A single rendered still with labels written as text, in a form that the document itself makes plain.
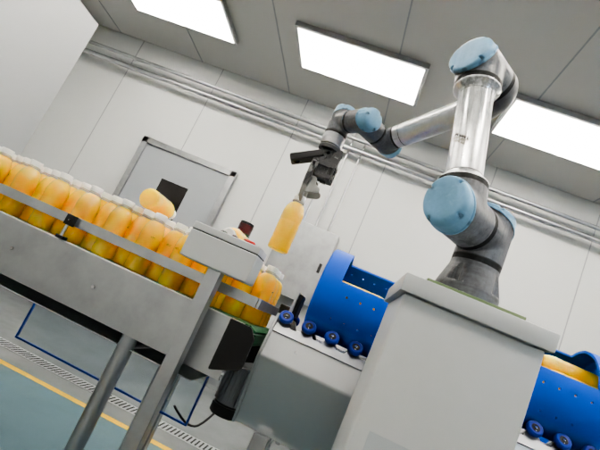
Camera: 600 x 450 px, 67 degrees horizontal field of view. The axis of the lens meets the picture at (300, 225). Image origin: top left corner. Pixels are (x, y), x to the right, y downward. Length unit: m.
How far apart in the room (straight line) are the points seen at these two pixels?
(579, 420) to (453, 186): 0.77
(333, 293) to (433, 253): 3.75
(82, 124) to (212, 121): 1.63
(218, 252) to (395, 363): 0.54
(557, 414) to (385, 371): 0.65
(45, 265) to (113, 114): 4.70
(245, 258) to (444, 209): 0.51
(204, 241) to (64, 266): 0.48
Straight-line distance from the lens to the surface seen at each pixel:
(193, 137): 5.63
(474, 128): 1.15
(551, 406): 1.48
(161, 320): 1.36
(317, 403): 1.38
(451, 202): 1.02
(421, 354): 0.98
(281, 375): 1.37
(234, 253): 1.20
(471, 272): 1.10
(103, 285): 1.45
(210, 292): 1.23
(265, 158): 5.32
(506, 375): 1.02
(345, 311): 1.35
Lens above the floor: 0.96
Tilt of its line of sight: 11 degrees up
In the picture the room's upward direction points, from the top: 24 degrees clockwise
